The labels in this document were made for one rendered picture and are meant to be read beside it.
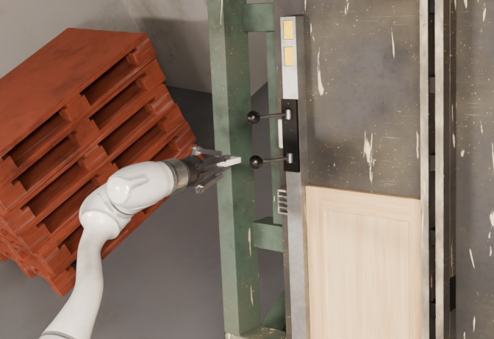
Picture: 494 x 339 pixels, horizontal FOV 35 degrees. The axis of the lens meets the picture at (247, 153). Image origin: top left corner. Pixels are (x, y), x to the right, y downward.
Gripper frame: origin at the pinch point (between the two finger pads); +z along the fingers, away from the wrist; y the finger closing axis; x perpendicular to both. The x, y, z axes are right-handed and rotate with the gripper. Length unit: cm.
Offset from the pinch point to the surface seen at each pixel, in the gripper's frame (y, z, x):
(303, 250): 25.9, 11.6, 15.7
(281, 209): 15.6, 13.9, 7.1
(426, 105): -17, 8, 55
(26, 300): 116, 89, -233
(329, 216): 15.7, 13.9, 23.2
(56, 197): 54, 97, -208
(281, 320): 58, 31, -7
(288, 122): -10.1, 10.4, 13.0
